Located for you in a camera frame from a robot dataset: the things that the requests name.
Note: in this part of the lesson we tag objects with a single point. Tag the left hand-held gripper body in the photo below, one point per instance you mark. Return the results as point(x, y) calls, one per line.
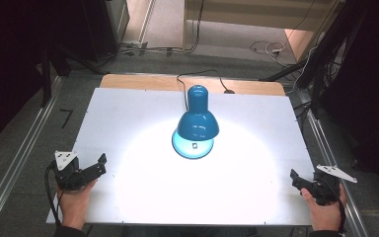
point(67, 166)

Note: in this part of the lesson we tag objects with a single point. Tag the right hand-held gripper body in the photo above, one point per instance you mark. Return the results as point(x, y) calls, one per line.
point(329, 184)

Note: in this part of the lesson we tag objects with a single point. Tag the blue desk lamp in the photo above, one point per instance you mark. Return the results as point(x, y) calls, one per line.
point(197, 123)

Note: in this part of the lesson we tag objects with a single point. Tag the person's right hand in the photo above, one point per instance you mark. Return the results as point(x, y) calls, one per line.
point(325, 215)

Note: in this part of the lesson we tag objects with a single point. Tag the person's left hand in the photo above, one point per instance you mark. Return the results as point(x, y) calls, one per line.
point(75, 205)

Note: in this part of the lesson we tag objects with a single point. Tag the black metal stand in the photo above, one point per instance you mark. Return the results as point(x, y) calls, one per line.
point(312, 62)

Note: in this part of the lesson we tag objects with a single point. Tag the grey power strip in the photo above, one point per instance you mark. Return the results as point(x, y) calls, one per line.
point(133, 44)

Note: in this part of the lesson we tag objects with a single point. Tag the dark cabinet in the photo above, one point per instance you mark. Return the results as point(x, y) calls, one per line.
point(102, 29)

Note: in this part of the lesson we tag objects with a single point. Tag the light wooden furniture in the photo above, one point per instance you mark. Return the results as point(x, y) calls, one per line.
point(260, 15)

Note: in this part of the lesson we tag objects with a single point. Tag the aluminium floor rail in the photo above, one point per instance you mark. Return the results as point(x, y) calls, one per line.
point(16, 164)
point(332, 158)

